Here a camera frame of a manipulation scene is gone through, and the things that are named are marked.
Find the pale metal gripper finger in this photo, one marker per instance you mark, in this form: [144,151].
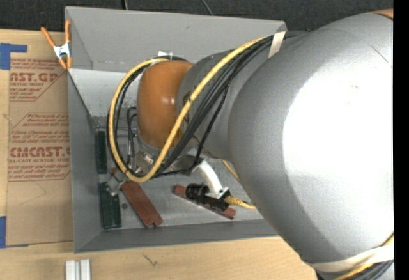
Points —
[116,179]
[112,190]

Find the dark green flat block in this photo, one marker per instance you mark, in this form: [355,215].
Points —
[110,211]
[101,151]

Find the black cylinder on white bracket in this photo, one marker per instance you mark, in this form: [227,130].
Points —
[204,195]

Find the brown cardboard board red print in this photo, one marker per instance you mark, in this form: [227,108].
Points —
[38,202]

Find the grey metal bin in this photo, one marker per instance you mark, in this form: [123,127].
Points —
[96,32]

